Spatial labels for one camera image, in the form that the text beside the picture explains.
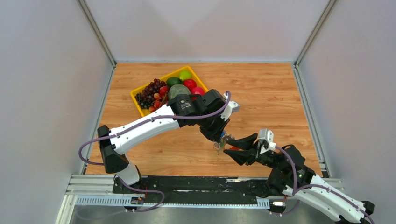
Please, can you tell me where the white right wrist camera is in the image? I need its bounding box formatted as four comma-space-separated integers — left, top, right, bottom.
258, 128, 276, 154

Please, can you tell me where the dark purple grape bunch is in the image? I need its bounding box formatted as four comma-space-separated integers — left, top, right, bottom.
134, 78, 167, 110

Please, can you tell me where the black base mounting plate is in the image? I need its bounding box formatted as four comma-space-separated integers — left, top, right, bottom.
112, 176, 283, 205

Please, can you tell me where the pink red apple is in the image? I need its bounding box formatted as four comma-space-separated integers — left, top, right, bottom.
191, 87, 205, 96

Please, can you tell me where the red cherry bunch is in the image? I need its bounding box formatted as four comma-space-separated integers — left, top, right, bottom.
148, 85, 169, 112

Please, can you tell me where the light green apple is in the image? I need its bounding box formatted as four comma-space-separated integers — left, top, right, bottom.
179, 70, 192, 82

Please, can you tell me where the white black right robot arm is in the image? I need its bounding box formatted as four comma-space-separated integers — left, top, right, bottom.
219, 129, 375, 224

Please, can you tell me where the yellow plastic fruit tray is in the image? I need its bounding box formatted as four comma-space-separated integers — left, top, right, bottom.
130, 66, 209, 117

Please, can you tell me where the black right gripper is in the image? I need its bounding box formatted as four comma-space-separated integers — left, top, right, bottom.
222, 133, 284, 173

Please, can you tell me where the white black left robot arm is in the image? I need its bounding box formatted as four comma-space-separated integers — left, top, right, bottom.
98, 89, 240, 193

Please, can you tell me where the aluminium front frame rail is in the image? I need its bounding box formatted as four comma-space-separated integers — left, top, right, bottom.
56, 174, 346, 224

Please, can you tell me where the dark green lime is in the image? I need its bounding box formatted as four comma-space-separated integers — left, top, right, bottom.
166, 77, 182, 88

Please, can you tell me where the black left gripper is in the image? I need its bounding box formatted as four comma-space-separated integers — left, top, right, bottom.
197, 111, 230, 144

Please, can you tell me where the green netted melon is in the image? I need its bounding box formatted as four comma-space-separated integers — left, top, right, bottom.
168, 84, 191, 100

